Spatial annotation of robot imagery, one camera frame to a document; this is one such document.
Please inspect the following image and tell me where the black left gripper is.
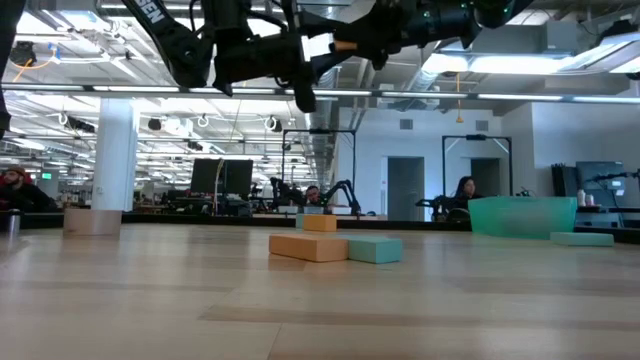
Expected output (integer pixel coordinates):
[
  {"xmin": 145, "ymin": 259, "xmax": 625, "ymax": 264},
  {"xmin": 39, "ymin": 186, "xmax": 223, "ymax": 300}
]
[{"xmin": 213, "ymin": 33, "xmax": 318, "ymax": 115}]

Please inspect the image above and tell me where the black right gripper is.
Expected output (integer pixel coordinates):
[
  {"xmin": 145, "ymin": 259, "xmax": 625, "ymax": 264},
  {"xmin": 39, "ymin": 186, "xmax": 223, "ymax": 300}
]
[{"xmin": 300, "ymin": 4, "xmax": 422, "ymax": 78}]

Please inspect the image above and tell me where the orange rectangular block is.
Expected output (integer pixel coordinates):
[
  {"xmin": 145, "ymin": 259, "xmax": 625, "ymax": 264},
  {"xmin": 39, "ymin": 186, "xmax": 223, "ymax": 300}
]
[{"xmin": 268, "ymin": 233, "xmax": 350, "ymax": 264}]

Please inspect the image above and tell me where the wooden block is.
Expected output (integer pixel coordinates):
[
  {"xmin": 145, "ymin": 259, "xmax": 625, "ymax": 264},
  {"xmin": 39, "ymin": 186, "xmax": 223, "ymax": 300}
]
[{"xmin": 62, "ymin": 208, "xmax": 123, "ymax": 237}]

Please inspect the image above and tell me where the black computer monitor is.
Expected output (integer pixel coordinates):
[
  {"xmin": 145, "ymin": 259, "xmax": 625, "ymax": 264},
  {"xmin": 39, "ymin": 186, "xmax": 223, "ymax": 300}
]
[
  {"xmin": 190, "ymin": 158, "xmax": 223, "ymax": 195},
  {"xmin": 222, "ymin": 158, "xmax": 255, "ymax": 196}
]

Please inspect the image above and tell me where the led light bar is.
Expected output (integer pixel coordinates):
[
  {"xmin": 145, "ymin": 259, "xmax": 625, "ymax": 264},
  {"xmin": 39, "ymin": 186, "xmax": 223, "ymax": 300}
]
[{"xmin": 0, "ymin": 82, "xmax": 640, "ymax": 105}]

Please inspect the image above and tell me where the person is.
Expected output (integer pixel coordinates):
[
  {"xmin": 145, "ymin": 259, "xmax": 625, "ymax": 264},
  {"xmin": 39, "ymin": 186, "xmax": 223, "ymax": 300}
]
[
  {"xmin": 303, "ymin": 184, "xmax": 325, "ymax": 207},
  {"xmin": 449, "ymin": 175, "xmax": 485, "ymax": 224},
  {"xmin": 0, "ymin": 164, "xmax": 59, "ymax": 212}
]

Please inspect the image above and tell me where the grey door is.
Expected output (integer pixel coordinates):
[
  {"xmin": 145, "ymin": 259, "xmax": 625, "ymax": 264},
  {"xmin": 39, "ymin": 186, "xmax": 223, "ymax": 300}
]
[
  {"xmin": 470, "ymin": 157, "xmax": 502, "ymax": 199},
  {"xmin": 386, "ymin": 156, "xmax": 426, "ymax": 222}
]

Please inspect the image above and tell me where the white round pillar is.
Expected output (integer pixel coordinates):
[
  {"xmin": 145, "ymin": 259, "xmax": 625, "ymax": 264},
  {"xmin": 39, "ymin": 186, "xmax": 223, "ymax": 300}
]
[{"xmin": 91, "ymin": 97, "xmax": 140, "ymax": 212}]

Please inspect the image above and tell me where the black ceiling device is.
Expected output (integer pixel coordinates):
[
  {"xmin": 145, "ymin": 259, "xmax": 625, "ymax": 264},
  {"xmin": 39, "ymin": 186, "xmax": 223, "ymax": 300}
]
[{"xmin": 9, "ymin": 40, "xmax": 37, "ymax": 67}]

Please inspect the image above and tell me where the teal plastic container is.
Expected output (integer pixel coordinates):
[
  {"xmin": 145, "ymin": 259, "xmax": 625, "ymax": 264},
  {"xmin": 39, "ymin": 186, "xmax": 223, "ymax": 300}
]
[{"xmin": 467, "ymin": 195, "xmax": 579, "ymax": 240}]

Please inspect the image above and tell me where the black shelf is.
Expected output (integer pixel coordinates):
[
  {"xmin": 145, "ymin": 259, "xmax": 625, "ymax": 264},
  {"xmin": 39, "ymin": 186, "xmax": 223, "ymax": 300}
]
[{"xmin": 551, "ymin": 164, "xmax": 577, "ymax": 198}]

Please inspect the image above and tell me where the metal cylinder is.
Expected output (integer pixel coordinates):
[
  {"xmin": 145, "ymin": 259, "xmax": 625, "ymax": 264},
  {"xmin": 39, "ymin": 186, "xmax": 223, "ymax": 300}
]
[{"xmin": 3, "ymin": 211, "xmax": 22, "ymax": 236}]

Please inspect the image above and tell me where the silver ventilation duct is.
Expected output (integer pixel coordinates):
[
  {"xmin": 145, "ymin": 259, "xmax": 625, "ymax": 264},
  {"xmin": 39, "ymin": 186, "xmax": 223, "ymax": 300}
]
[{"xmin": 299, "ymin": 67, "xmax": 346, "ymax": 194}]

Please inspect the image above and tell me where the black gantry frame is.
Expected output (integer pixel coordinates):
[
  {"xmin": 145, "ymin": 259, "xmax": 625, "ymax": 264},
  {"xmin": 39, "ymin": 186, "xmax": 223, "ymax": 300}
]
[
  {"xmin": 441, "ymin": 133, "xmax": 515, "ymax": 221},
  {"xmin": 280, "ymin": 128, "xmax": 358, "ymax": 217}
]

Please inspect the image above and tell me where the black table frame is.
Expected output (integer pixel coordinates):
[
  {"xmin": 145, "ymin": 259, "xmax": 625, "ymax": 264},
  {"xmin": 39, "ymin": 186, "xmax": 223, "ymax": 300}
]
[{"xmin": 0, "ymin": 212, "xmax": 472, "ymax": 232}]

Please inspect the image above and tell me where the wall-side computer monitor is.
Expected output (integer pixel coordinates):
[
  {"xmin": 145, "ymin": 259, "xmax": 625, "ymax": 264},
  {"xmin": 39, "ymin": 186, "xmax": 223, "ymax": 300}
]
[{"xmin": 574, "ymin": 160, "xmax": 626, "ymax": 192}]

